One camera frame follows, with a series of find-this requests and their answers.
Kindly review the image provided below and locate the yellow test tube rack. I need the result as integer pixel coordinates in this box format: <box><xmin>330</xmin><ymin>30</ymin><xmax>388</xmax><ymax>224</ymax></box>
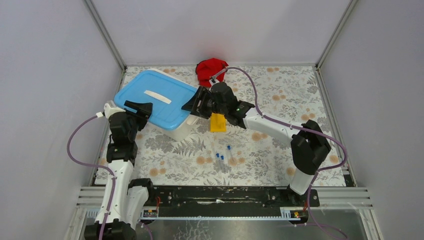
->
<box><xmin>209</xmin><ymin>113</ymin><xmax>227</xmax><ymax>133</ymax></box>

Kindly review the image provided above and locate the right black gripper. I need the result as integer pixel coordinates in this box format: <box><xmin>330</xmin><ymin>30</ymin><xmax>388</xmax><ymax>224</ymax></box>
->
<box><xmin>181</xmin><ymin>86</ymin><xmax>227</xmax><ymax>120</ymax></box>

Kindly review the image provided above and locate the red cloth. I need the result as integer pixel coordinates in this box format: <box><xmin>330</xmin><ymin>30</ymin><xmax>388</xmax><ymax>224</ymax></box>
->
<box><xmin>195</xmin><ymin>58</ymin><xmax>229</xmax><ymax>88</ymax></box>

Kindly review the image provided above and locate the blue plastic bin lid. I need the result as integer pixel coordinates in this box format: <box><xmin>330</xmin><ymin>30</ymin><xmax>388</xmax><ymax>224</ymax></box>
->
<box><xmin>113</xmin><ymin>68</ymin><xmax>197</xmax><ymax>131</ymax></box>

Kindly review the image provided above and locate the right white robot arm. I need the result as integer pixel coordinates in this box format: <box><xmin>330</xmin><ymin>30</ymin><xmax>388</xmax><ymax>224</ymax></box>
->
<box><xmin>181</xmin><ymin>82</ymin><xmax>331</xmax><ymax>206</ymax></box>

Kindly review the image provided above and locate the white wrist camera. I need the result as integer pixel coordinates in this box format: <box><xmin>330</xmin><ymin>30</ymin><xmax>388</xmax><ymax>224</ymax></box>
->
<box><xmin>94</xmin><ymin>101</ymin><xmax>116</xmax><ymax>119</ymax></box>
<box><xmin>209</xmin><ymin>70</ymin><xmax>226</xmax><ymax>85</ymax></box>

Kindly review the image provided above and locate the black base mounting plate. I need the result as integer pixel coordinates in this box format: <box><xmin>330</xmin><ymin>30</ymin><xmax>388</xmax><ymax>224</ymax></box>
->
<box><xmin>138</xmin><ymin>185</ymin><xmax>320</xmax><ymax>220</ymax></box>

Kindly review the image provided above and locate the test tube blue cap right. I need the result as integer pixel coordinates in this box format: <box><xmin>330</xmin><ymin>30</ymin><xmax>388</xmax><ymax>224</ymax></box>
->
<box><xmin>226</xmin><ymin>145</ymin><xmax>233</xmax><ymax>164</ymax></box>

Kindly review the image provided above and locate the test tube blue cap middle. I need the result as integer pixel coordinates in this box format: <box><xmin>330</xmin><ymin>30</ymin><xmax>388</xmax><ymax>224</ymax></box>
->
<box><xmin>219</xmin><ymin>155</ymin><xmax>227</xmax><ymax>174</ymax></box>

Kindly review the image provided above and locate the test tube blue cap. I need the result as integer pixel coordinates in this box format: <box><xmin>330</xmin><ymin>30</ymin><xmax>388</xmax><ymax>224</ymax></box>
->
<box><xmin>226</xmin><ymin>145</ymin><xmax>233</xmax><ymax>164</ymax></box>
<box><xmin>214</xmin><ymin>153</ymin><xmax>223</xmax><ymax>172</ymax></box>
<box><xmin>219</xmin><ymin>155</ymin><xmax>227</xmax><ymax>174</ymax></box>

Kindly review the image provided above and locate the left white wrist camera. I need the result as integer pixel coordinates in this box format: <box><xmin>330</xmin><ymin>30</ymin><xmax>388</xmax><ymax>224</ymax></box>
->
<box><xmin>94</xmin><ymin>101</ymin><xmax>116</xmax><ymax>119</ymax></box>

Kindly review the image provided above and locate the test tube blue cap left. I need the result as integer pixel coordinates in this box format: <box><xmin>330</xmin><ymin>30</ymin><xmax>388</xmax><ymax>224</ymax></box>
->
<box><xmin>214</xmin><ymin>153</ymin><xmax>223</xmax><ymax>172</ymax></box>

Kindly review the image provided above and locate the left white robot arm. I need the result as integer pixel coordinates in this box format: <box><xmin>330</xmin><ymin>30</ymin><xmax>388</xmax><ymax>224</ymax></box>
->
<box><xmin>83</xmin><ymin>100</ymin><xmax>155</xmax><ymax>240</ymax></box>

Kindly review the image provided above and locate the floral patterned table mat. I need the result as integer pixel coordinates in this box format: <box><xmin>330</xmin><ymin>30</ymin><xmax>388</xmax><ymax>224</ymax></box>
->
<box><xmin>132</xmin><ymin>66</ymin><xmax>331</xmax><ymax>186</ymax></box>

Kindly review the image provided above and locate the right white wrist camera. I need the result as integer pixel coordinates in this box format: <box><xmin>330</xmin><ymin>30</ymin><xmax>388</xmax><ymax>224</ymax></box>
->
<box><xmin>209</xmin><ymin>70</ymin><xmax>226</xmax><ymax>85</ymax></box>

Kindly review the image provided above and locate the white plastic storage bin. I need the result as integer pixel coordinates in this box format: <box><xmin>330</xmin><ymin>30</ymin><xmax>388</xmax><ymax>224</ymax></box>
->
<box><xmin>142</xmin><ymin>68</ymin><xmax>198</xmax><ymax>141</ymax></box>

